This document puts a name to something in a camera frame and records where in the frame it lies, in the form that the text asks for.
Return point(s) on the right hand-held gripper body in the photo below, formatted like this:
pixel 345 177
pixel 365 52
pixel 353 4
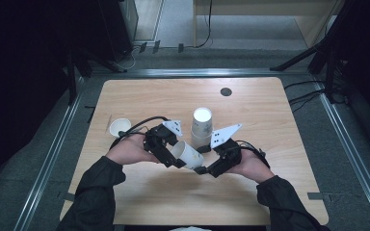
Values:
pixel 229 155

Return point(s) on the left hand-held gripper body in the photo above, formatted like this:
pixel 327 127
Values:
pixel 155 142

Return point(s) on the white paper cup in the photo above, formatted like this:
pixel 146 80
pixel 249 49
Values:
pixel 189 155
pixel 119 124

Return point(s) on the stack of white paper cups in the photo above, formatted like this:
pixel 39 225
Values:
pixel 202 126

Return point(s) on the person's right hand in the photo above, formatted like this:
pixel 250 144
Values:
pixel 253 166

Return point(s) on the person's left hand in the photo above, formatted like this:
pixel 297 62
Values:
pixel 130 150

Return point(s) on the round black table grommet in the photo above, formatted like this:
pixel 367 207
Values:
pixel 226 91

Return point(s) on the white cloth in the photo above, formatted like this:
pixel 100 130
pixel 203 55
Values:
pixel 186 229

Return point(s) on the black tape strip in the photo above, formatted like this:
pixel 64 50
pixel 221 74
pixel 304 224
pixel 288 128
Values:
pixel 180 48
pixel 143 47
pixel 156 46

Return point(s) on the grey tape strip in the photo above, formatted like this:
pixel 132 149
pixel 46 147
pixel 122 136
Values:
pixel 67 196
pixel 315 196

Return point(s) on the black metal stand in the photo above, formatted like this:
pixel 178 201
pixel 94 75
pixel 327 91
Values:
pixel 72 77

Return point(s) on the black computer tower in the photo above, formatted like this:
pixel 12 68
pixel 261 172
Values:
pixel 117 29

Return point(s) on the black tripod stand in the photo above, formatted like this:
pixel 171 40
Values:
pixel 324 45

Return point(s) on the light wooden desk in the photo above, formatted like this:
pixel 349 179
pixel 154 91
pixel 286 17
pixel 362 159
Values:
pixel 311 19

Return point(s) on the long metal floor rail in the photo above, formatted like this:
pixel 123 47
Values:
pixel 49 160
pixel 199 72
pixel 350 154

